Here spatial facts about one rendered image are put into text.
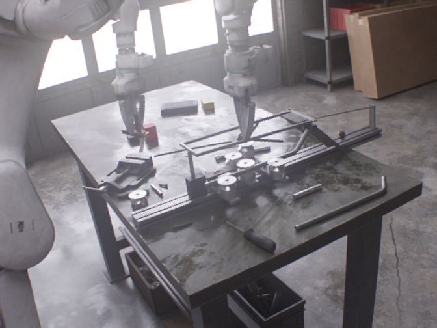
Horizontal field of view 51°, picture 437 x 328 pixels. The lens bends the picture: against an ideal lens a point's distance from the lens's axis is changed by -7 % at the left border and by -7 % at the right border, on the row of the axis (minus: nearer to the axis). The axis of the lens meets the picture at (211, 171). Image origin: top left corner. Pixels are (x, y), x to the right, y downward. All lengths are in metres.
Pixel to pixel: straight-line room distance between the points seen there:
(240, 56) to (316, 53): 4.21
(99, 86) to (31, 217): 3.42
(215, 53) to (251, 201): 3.50
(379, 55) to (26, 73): 4.06
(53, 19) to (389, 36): 4.28
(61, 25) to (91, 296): 1.96
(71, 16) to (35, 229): 0.46
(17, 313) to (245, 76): 0.80
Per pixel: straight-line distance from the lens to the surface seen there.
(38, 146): 4.38
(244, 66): 1.24
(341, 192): 1.40
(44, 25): 0.79
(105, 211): 2.42
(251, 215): 1.31
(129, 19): 1.38
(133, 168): 1.63
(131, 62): 1.39
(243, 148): 1.50
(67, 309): 2.55
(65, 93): 4.31
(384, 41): 4.79
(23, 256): 1.04
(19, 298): 1.15
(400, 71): 4.98
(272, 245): 1.15
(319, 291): 2.38
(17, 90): 0.97
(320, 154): 1.56
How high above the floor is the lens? 1.58
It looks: 26 degrees down
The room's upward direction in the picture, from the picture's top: 8 degrees counter-clockwise
